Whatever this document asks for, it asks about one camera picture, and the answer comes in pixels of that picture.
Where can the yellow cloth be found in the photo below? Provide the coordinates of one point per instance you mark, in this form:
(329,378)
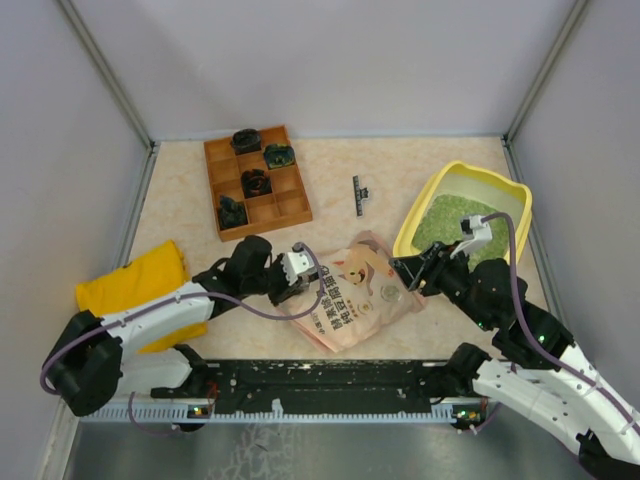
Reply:
(157,272)

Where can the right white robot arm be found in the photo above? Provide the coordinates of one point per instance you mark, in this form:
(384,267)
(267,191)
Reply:
(563,393)

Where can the dark rolled item lower left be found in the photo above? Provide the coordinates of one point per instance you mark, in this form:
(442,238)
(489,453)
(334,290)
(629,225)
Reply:
(231,213)

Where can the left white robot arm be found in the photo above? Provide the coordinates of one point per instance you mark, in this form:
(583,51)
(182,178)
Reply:
(98,358)

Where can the pink cat litter bag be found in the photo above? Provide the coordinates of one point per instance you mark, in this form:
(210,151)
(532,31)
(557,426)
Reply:
(362,295)

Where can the black rolled item top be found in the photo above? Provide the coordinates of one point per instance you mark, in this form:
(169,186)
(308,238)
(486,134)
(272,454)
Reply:
(246,141)

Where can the black orange rolled item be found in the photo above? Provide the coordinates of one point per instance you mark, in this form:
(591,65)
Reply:
(255,182)

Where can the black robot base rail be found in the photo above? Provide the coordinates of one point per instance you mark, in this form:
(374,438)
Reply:
(321,387)

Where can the green cat litter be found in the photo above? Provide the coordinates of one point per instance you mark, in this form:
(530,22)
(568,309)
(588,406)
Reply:
(441,222)

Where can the black bag sealing clip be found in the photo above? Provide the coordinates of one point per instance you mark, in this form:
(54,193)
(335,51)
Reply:
(361,194)

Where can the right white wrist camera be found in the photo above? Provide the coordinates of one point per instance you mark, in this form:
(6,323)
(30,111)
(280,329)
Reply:
(476,235)

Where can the yellow litter box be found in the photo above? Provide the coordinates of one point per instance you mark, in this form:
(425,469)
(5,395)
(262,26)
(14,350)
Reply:
(488,187)

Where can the wooden compartment tray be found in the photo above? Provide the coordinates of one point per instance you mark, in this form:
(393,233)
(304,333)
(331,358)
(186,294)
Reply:
(286,206)

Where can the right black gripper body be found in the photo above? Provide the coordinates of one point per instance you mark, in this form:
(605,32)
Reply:
(448,275)

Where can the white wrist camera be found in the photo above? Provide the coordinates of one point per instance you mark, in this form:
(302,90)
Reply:
(476,235)
(300,265)

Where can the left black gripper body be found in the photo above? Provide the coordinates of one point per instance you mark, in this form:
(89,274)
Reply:
(278,286)

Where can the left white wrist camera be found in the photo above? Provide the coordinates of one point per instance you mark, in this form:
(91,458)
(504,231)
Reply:
(300,265)

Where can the black green rolled item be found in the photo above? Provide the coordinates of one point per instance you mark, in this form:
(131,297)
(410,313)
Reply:
(279,156)

